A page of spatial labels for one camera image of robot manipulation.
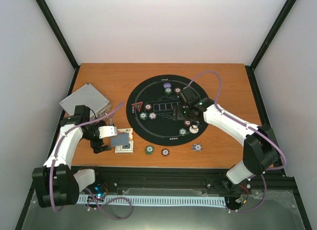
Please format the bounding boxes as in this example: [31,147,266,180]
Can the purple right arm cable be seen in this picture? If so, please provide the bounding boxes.
[185,70,288,214]

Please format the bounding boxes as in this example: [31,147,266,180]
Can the black frame post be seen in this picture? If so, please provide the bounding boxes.
[31,0,80,70]
[249,0,302,68]

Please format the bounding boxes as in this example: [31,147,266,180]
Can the light blue cable duct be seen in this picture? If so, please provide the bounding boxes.
[76,194,227,207]

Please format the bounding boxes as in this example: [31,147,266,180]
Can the white dealer button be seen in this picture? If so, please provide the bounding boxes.
[189,125,199,134]

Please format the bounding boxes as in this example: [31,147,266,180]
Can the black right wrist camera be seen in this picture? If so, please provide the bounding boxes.
[178,87,200,107]

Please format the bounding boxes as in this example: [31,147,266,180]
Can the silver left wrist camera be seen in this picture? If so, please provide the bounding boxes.
[98,126,118,139]

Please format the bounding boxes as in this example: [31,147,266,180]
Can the black left rear frame post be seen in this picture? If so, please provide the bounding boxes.
[31,0,80,70]

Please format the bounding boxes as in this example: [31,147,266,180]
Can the green chip top seat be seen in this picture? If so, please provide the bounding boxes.
[164,88,172,94]

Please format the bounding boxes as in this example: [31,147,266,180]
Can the blue backed card deck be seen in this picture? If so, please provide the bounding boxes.
[110,133,129,147]

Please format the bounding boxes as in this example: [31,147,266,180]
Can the green chip seat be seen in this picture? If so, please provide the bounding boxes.
[179,128,187,136]
[140,112,148,120]
[164,88,172,94]

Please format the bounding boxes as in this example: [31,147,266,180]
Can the green poker chip stack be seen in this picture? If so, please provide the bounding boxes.
[145,145,154,155]

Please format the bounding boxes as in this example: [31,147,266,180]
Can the orange poker chip stack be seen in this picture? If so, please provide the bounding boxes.
[161,148,170,156]

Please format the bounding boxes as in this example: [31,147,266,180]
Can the blue poker chip stack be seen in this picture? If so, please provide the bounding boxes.
[192,143,203,152]

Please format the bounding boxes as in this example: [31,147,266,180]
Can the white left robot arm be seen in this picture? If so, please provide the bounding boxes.
[32,105,117,211]

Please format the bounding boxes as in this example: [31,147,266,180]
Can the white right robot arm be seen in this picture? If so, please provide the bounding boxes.
[173,95,284,193]

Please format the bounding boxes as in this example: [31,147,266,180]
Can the black round poker mat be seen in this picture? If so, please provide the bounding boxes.
[126,75,208,146]

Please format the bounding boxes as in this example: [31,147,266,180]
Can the black right rear frame post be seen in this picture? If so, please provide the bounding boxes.
[249,0,302,68]

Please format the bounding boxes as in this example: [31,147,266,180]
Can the metal front tray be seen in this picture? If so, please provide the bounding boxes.
[19,190,311,230]

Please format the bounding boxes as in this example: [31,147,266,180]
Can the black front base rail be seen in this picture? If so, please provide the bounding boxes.
[92,166,299,196]

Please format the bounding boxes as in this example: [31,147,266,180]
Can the purple blind button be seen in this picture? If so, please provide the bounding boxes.
[163,83,171,89]

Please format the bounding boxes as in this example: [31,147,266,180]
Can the black right frame rail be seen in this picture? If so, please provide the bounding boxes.
[245,65,286,176]

